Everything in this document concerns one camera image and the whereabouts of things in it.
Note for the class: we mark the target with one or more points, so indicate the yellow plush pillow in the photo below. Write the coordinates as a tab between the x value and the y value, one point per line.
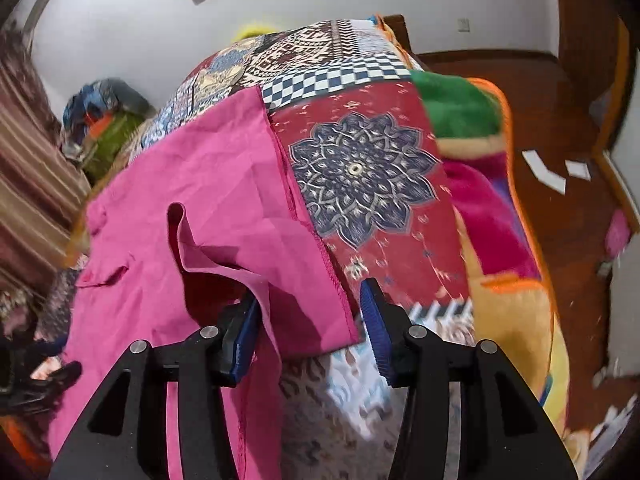
252	32

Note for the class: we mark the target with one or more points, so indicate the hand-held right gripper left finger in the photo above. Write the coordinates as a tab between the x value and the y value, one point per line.
244	345

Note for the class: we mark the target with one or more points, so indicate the pink pants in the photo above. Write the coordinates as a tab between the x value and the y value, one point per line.
200	175

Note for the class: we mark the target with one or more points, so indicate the white paper sheet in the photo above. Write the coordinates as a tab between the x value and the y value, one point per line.
545	172
577	170

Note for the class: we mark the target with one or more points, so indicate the colourful fleece blanket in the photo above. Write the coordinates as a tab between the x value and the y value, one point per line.
500	285

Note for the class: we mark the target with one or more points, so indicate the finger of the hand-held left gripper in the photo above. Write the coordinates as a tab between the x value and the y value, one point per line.
60	376

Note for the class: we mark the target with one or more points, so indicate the wooden door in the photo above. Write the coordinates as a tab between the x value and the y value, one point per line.
585	20

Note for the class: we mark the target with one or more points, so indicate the patchwork printed bedsheet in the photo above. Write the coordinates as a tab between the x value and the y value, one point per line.
365	160

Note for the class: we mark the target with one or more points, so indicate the white wood-framed sliding door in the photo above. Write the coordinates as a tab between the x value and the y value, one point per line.
627	160

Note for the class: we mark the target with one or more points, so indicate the wooden bed headboard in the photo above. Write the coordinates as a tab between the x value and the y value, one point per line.
400	35

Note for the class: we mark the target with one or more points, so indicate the white wall socket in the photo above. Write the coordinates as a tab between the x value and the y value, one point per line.
463	24

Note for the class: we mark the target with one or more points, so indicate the pink cloth item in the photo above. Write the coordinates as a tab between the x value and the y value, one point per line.
617	232

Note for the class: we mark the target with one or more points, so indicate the white paper scraps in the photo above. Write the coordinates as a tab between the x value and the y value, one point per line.
612	430

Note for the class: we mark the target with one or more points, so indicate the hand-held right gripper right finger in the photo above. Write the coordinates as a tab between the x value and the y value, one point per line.
374	330

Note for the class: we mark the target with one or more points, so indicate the brown striped curtain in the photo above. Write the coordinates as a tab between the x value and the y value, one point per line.
30	160

